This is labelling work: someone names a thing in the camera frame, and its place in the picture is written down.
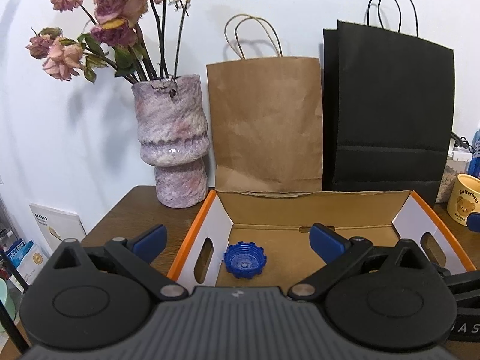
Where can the pink textured vase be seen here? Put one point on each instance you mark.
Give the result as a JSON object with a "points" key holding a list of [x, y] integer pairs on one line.
{"points": [[173, 133]]}

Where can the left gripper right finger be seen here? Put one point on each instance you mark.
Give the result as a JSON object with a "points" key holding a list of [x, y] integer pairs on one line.
{"points": [[343, 258]]}

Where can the blue toothed cap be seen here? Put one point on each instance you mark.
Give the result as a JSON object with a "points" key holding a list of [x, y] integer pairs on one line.
{"points": [[244, 260]]}

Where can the black paper bag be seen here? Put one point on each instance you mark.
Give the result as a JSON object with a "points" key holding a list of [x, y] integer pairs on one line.
{"points": [[388, 109]]}

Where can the clear food storage container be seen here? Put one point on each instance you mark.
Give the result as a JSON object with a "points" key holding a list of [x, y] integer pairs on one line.
{"points": [[460, 153]]}

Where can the blue soda can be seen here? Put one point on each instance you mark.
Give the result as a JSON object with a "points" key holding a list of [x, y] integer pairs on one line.
{"points": [[474, 165]]}

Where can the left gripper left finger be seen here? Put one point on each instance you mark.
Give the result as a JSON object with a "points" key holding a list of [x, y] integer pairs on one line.
{"points": [[133, 258]]}

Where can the brown paper bag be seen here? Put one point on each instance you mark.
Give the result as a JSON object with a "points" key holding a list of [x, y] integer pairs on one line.
{"points": [[266, 121]]}

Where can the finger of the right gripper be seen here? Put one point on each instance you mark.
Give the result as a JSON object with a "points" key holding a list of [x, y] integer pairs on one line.
{"points": [[473, 222]]}

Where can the dried pink rose bouquet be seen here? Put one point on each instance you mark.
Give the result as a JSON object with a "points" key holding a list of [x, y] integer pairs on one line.
{"points": [[115, 41]]}

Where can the yellow bear mug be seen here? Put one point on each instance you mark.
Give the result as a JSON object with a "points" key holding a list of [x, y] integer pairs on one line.
{"points": [[464, 198]]}

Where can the red pumpkin cardboard box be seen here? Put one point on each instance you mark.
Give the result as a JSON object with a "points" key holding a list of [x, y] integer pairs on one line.
{"points": [[300, 234]]}

